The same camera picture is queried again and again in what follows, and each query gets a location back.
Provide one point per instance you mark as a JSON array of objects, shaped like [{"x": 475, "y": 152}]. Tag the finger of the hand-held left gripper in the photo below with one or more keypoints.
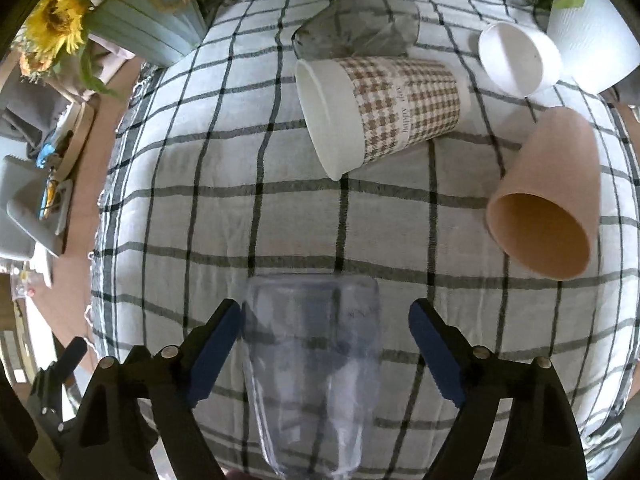
[{"x": 75, "y": 352}]

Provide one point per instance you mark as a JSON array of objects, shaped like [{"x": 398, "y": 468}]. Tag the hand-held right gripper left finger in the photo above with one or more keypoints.
[{"x": 215, "y": 355}]

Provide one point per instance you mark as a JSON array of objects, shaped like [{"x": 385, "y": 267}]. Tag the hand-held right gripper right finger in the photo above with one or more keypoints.
[{"x": 437, "y": 355}]

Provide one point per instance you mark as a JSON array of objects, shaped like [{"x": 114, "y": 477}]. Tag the clear plastic cup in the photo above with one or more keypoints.
[{"x": 310, "y": 360}]

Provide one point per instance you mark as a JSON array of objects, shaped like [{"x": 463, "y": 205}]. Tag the pink paper cup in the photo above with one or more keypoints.
[{"x": 555, "y": 170}]

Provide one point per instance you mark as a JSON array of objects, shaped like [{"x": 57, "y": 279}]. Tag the checked paper cup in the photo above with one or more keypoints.
[{"x": 400, "y": 105}]

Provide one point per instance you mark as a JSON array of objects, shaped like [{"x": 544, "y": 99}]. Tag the small white cup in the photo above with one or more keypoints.
[{"x": 515, "y": 57}]

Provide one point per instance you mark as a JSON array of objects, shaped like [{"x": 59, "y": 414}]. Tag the grey transparent plastic cup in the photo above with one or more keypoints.
[{"x": 350, "y": 25}]

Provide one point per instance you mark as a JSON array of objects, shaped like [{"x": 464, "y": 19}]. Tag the grey box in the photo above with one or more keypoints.
[{"x": 22, "y": 210}]

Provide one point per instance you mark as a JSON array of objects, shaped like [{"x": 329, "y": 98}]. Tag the checked white tablecloth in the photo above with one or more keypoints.
[{"x": 210, "y": 200}]

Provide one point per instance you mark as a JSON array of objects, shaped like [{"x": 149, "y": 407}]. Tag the round wooden tray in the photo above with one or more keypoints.
[{"x": 82, "y": 130}]

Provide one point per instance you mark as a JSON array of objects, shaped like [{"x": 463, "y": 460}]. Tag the yellow sunflower bouquet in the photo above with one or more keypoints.
[{"x": 57, "y": 15}]

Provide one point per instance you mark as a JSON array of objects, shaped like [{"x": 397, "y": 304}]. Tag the light blue ribbed flower pot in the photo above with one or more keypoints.
[{"x": 150, "y": 15}]

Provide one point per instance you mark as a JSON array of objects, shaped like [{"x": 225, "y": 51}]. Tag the white paper towel roll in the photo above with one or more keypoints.
[{"x": 595, "y": 35}]

